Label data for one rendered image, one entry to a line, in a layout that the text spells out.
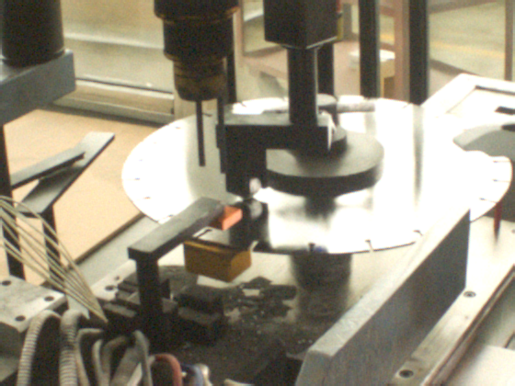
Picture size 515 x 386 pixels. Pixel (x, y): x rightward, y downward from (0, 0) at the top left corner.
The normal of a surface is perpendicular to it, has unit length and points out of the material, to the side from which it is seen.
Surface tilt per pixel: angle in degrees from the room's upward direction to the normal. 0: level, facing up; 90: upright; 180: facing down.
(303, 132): 90
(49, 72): 90
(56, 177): 0
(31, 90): 90
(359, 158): 5
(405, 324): 90
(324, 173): 5
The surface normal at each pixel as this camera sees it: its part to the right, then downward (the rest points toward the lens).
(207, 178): -0.04, -0.91
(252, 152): -0.65, 0.33
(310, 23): 0.76, 0.24
